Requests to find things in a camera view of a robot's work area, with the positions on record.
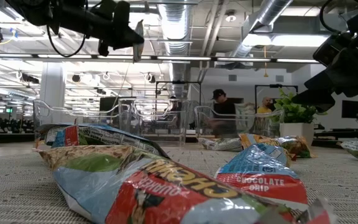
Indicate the grey woven placemat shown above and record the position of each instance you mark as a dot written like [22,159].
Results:
[337,186]

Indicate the silver ventilation duct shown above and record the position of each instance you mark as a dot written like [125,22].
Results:
[272,9]
[176,21]

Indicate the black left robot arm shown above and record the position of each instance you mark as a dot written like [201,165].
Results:
[30,11]

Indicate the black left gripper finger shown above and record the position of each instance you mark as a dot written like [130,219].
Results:
[132,39]

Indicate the black desk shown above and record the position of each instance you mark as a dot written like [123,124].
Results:
[353,133]

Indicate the black monitor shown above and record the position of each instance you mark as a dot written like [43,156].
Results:
[351,109]

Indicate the clear plastic bin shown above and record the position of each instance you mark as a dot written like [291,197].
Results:
[160,130]
[82,119]
[244,124]

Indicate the green leafy plant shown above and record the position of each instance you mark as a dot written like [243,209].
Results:
[294,112]

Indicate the granola bar foil wrapper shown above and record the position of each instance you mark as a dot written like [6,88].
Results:
[138,53]
[221,144]

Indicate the white pillar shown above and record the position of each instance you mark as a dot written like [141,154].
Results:
[53,87]

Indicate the white plant pot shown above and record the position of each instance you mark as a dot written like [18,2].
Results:
[297,132]

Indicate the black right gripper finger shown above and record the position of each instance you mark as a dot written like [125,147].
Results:
[322,81]
[315,101]

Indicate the black metal frame stand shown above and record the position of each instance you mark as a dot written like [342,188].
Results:
[179,82]
[275,85]

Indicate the person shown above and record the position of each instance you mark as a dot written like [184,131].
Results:
[264,107]
[224,109]

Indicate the orange green granola bar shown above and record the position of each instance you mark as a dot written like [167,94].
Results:
[291,144]

